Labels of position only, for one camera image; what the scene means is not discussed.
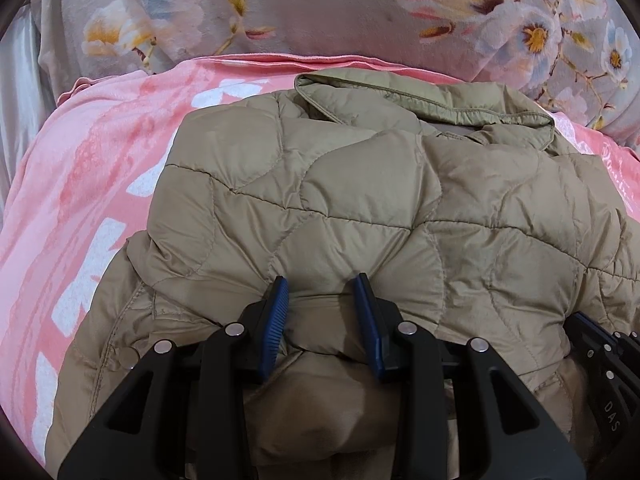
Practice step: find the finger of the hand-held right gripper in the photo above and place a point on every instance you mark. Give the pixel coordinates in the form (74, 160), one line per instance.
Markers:
(602, 380)

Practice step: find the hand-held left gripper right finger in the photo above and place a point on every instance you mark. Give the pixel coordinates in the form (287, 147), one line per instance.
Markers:
(369, 325)

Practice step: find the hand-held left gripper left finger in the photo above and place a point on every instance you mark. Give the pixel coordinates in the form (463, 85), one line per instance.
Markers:
(272, 327)

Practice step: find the tan quilted jacket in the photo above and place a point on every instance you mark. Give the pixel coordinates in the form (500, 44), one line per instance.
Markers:
(380, 200)

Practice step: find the pink patterned blanket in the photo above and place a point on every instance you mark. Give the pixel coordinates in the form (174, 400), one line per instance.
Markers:
(95, 170)

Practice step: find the grey floral blanket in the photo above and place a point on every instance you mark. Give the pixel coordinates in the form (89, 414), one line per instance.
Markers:
(325, 5)

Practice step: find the silver satin sheet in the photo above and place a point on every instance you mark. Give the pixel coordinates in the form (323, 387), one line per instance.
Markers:
(17, 125)

